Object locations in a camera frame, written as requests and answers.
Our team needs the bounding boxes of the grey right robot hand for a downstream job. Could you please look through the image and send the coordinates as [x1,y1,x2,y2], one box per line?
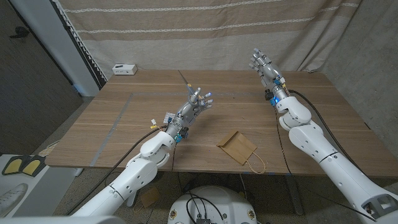
[248,48,290,108]

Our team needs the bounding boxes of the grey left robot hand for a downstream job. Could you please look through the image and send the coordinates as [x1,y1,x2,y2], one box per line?
[164,86,215,144]

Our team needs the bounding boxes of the grey scissors with orange handles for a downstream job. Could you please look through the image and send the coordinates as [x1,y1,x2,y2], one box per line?
[177,69,203,103]

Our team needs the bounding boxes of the white printed receipt paper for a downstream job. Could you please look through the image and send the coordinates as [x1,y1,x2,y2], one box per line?
[163,111,177,124]

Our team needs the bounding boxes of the small brown floor paper bag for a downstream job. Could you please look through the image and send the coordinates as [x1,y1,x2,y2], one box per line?
[139,185,162,208]

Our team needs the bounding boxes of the beige striped curtain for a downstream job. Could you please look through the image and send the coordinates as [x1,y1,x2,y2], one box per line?
[57,0,363,81]

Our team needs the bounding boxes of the white power strip box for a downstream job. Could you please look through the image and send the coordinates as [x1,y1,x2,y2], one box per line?
[112,63,139,76]

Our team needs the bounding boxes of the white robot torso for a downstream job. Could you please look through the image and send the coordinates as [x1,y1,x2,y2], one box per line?
[167,185,258,224]

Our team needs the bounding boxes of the white table leg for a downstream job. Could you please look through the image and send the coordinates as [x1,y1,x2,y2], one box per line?
[126,189,139,208]

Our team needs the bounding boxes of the grey backdrop cloth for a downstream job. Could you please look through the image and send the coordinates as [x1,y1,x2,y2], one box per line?
[298,0,398,139]

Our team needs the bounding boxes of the grey table leg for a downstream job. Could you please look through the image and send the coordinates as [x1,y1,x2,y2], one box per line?
[285,174,305,216]

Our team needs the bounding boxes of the dark textured door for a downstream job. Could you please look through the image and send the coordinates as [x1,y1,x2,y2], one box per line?
[0,0,84,156]

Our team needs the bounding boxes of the white floor platform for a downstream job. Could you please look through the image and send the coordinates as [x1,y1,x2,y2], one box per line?
[0,154,84,218]

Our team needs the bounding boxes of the white shoe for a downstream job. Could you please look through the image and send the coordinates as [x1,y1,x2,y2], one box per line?
[0,182,29,218]

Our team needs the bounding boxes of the thin black left wrist cable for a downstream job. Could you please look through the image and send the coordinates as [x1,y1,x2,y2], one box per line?
[146,142,178,224]

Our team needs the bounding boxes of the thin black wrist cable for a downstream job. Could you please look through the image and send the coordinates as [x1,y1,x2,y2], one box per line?
[274,105,379,222]
[146,142,178,224]

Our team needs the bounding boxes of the brown paper bag with handles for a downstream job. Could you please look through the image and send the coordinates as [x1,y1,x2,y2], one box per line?
[216,129,267,174]

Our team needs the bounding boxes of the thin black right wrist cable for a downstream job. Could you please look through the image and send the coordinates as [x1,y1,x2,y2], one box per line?
[274,105,379,222]

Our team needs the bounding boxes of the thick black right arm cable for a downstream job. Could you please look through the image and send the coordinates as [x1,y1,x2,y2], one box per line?
[287,89,368,175]

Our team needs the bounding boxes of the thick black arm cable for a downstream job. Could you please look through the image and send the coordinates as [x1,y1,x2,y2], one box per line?
[287,89,368,175]
[65,126,169,216]

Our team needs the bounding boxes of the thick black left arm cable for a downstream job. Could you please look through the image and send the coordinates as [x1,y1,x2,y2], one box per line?
[65,126,169,216]

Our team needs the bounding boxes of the black torso cable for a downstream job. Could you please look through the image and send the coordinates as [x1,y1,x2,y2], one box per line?
[185,192,225,224]

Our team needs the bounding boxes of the white door frame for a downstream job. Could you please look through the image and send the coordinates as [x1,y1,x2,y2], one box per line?
[9,0,101,97]

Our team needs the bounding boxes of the door handle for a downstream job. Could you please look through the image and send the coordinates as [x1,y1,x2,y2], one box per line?
[9,26,31,39]

